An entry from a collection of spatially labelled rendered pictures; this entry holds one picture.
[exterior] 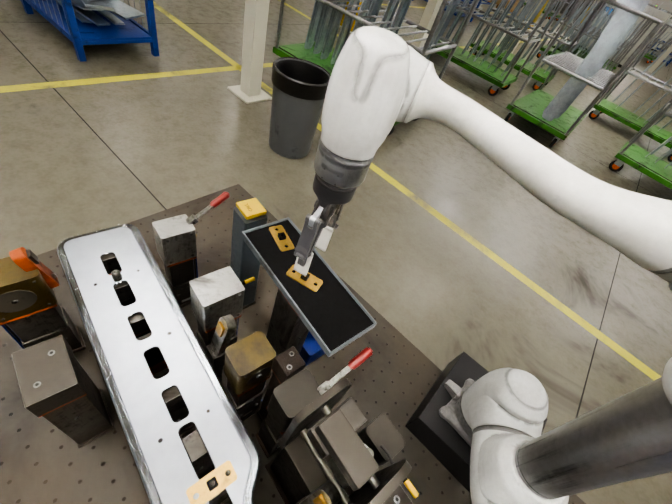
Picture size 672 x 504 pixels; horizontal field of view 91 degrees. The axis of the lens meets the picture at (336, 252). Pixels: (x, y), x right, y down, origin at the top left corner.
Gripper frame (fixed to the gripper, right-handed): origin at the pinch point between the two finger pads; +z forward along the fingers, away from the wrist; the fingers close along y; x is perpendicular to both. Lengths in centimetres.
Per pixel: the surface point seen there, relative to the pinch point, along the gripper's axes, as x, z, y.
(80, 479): -23, 56, 50
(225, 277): -16.1, 14.6, 7.7
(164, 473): -1.6, 25.6, 42.2
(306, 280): 0.9, 8.9, 0.7
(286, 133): -112, 100, -195
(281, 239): -10.6, 9.0, -6.4
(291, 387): 10.4, 17.6, 19.9
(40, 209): -183, 125, -30
